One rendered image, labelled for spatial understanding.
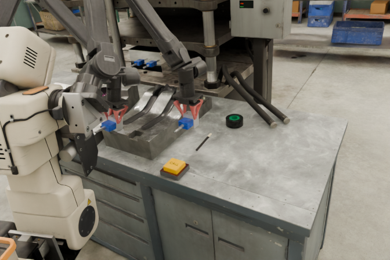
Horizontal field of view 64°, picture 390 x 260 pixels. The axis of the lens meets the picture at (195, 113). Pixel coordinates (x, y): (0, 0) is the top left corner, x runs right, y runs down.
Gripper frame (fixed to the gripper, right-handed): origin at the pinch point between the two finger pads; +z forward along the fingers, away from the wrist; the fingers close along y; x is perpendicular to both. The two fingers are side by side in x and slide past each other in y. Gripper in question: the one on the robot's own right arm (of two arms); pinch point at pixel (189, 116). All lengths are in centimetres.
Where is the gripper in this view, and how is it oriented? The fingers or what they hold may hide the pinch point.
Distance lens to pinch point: 122.9
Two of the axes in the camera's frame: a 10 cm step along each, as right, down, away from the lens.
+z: 0.7, 8.9, 4.4
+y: -8.4, -1.8, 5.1
